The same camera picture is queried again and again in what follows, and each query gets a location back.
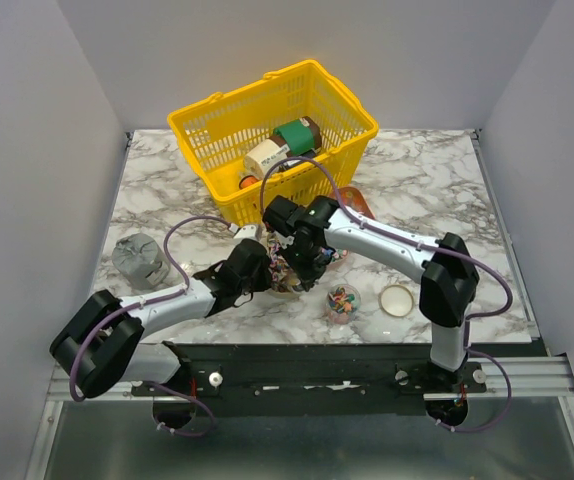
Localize gold rimmed jar lid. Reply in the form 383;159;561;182
379;284;414;318

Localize beige tray swirl lollipops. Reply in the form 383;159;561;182
266;233;304;296

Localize green wrapped brown package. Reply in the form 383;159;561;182
272;116;322;156

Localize cream wrapped paper roll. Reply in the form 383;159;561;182
243;138;290;179

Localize yellow plastic shopping basket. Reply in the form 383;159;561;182
167;59;379;225

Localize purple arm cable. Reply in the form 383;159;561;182
259;156;514;435
69;215;238;439

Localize pink tray pastel star candies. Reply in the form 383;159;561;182
326;249;350;269

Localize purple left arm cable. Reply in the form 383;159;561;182
69;215;238;439

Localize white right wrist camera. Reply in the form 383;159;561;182
266;228;294;251

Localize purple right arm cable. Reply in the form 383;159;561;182
259;156;514;435

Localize black box package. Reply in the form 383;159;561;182
285;150;318;168

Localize clear plastic candy jar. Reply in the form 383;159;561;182
325;284;361;325

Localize pink tray translucent star candies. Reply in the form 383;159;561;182
339;186;374;219

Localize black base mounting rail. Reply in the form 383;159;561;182
131;342;548;417

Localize grey crumpled cloth lump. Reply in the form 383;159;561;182
111;233;170;290

